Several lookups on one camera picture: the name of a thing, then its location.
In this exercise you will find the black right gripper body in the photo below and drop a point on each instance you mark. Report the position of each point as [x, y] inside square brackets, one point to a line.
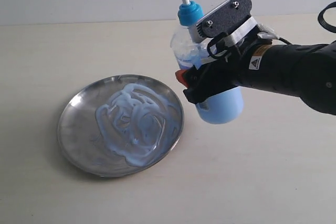
[227, 72]

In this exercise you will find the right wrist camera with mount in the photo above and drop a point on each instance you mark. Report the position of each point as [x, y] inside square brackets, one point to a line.
[231, 21]

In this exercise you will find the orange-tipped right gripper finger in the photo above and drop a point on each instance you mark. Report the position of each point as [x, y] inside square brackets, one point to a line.
[187, 77]
[196, 92]

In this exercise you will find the round stainless steel plate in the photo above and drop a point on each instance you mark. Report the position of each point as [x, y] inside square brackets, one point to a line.
[78, 135]

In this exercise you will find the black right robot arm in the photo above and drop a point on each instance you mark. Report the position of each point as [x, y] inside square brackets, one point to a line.
[306, 72]

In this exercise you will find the blue soap pump bottle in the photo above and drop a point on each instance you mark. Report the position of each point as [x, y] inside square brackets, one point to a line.
[218, 109]

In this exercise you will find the blue soap smear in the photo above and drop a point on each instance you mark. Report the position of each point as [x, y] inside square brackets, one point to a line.
[139, 124]

